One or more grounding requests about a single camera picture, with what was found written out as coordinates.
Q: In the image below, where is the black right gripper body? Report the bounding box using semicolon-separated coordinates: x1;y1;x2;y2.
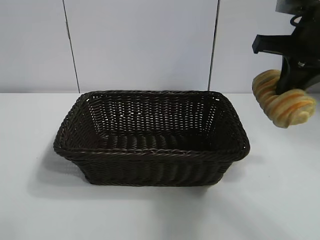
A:
252;11;320;70

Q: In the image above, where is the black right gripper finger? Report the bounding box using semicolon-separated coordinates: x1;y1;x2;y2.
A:
275;54;310;96
303;69;320;90

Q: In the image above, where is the long striped bread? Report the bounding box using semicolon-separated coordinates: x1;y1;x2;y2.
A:
251;69;317;130

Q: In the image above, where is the dark brown woven basket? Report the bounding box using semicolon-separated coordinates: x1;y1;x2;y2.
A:
52;89;251;187

